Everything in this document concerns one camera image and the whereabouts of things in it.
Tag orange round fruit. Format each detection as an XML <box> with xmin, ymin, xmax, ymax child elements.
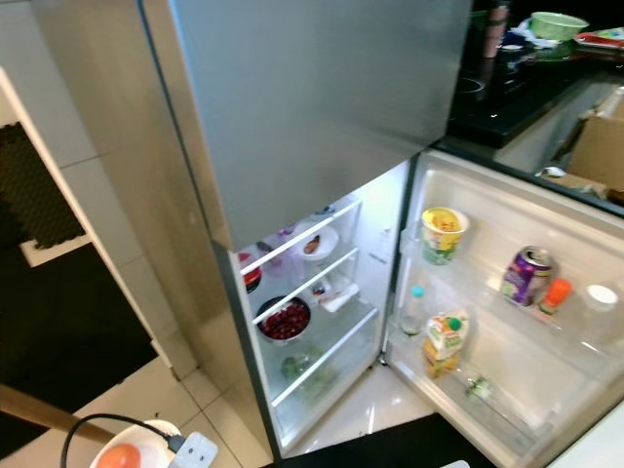
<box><xmin>97</xmin><ymin>444</ymin><xmax>143</xmax><ymax>468</ymax></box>

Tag plain white bowl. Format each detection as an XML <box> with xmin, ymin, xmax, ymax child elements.
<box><xmin>88</xmin><ymin>419</ymin><xmax>182</xmax><ymax>468</ymax></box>

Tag stainless steel fridge cabinet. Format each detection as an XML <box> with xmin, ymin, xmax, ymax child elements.
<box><xmin>31</xmin><ymin>0</ymin><xmax>415</xmax><ymax>459</ymax></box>

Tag glass fridge shelf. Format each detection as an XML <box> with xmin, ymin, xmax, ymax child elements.
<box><xmin>252</xmin><ymin>249</ymin><xmax>364</xmax><ymax>326</ymax></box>
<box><xmin>269</xmin><ymin>308</ymin><xmax>383</xmax><ymax>409</ymax></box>
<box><xmin>237</xmin><ymin>200</ymin><xmax>364</xmax><ymax>274</ymax></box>

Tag black textured foam mat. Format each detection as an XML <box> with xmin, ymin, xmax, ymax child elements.
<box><xmin>0</xmin><ymin>122</ymin><xmax>74</xmax><ymax>250</ymax></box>

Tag black foam floor tiles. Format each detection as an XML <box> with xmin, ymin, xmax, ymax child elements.
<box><xmin>0</xmin><ymin>249</ymin><xmax>157</xmax><ymax>391</ymax></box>

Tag wooden table leg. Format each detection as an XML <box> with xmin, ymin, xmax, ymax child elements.
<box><xmin>0</xmin><ymin>385</ymin><xmax>91</xmax><ymax>442</ymax></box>

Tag steel bowl of cherries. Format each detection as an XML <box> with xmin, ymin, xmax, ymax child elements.
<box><xmin>256</xmin><ymin>297</ymin><xmax>312</xmax><ymax>345</ymax></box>

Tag white bowl with brown food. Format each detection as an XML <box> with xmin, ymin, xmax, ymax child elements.
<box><xmin>297</xmin><ymin>227</ymin><xmax>341</xmax><ymax>263</ymax></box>

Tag green vegetables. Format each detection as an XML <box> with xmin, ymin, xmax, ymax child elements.
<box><xmin>280</xmin><ymin>353</ymin><xmax>319</xmax><ymax>384</ymax></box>

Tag steel freezer door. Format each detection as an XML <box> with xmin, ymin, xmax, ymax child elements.
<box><xmin>141</xmin><ymin>0</ymin><xmax>476</xmax><ymax>254</ymax></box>

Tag white packet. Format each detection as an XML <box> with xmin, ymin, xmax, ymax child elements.
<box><xmin>320</xmin><ymin>283</ymin><xmax>361</xmax><ymax>314</ymax></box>

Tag clear bottle teal cap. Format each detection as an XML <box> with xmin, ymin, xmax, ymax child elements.
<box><xmin>400</xmin><ymin>284</ymin><xmax>429</xmax><ymax>338</ymax></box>

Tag black floor rug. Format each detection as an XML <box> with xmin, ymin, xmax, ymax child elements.
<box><xmin>273</xmin><ymin>412</ymin><xmax>498</xmax><ymax>468</ymax></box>

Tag yellow instant noodle cup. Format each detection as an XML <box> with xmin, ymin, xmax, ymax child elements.
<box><xmin>421</xmin><ymin>207</ymin><xmax>471</xmax><ymax>267</ymax></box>

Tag yellow juice carton green cap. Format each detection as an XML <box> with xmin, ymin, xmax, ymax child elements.
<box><xmin>422</xmin><ymin>312</ymin><xmax>471</xmax><ymax>380</ymax></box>

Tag black countertop with hob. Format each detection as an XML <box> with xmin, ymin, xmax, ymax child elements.
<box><xmin>444</xmin><ymin>39</ymin><xmax>624</xmax><ymax>149</ymax></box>

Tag purple drink can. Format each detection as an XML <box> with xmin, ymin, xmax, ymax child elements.
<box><xmin>500</xmin><ymin>246</ymin><xmax>558</xmax><ymax>309</ymax></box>

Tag pink tumbler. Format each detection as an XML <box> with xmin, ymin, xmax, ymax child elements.
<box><xmin>486</xmin><ymin>4</ymin><xmax>514</xmax><ymax>56</ymax></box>

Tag beige kitchen cabinets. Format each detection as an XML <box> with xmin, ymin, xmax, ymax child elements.
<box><xmin>495</xmin><ymin>83</ymin><xmax>624</xmax><ymax>184</ymax></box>

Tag bottle with orange cap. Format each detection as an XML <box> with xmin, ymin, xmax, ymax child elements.
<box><xmin>539</xmin><ymin>277</ymin><xmax>574</xmax><ymax>316</ymax></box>

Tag green bowl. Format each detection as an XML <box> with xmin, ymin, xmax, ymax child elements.
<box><xmin>529</xmin><ymin>11</ymin><xmax>592</xmax><ymax>43</ymax></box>

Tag bottle with white cap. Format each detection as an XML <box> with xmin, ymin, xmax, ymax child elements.
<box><xmin>585</xmin><ymin>284</ymin><xmax>621</xmax><ymax>319</ymax></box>

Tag large brown cardboard box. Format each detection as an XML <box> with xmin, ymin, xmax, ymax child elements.
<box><xmin>565</xmin><ymin>86</ymin><xmax>624</xmax><ymax>201</ymax></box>

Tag red colourful box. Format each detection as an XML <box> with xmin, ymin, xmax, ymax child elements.
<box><xmin>575</xmin><ymin>29</ymin><xmax>624</xmax><ymax>51</ymax></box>

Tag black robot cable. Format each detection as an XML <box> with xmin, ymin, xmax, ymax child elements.
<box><xmin>58</xmin><ymin>413</ymin><xmax>187</xmax><ymax>468</ymax></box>

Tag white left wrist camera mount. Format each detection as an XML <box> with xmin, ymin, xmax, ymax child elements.
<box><xmin>171</xmin><ymin>432</ymin><xmax>221</xmax><ymax>468</ymax></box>

